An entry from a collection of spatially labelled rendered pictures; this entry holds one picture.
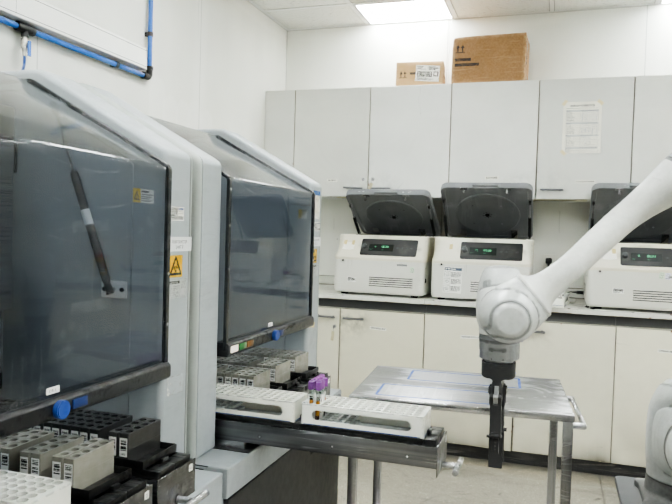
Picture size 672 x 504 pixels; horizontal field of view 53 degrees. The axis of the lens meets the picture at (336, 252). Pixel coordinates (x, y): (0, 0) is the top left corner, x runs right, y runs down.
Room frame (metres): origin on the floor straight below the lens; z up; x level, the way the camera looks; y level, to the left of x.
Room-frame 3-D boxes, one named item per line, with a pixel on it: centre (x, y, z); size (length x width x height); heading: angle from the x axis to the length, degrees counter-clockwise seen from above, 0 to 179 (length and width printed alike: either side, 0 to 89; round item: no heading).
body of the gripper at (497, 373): (1.49, -0.37, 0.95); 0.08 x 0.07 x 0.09; 162
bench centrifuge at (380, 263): (4.24, -0.35, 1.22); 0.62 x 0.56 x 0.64; 160
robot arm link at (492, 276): (1.48, -0.37, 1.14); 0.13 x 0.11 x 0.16; 171
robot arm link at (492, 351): (1.49, -0.37, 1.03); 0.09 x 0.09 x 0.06
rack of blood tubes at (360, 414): (1.59, -0.08, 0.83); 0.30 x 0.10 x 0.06; 72
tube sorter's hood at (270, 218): (1.99, 0.40, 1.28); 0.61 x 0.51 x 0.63; 162
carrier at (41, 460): (1.19, 0.49, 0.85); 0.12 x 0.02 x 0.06; 162
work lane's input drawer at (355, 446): (1.63, 0.04, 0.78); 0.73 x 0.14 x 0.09; 72
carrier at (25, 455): (1.20, 0.51, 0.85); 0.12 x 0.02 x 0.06; 161
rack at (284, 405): (1.69, 0.22, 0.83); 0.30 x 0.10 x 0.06; 72
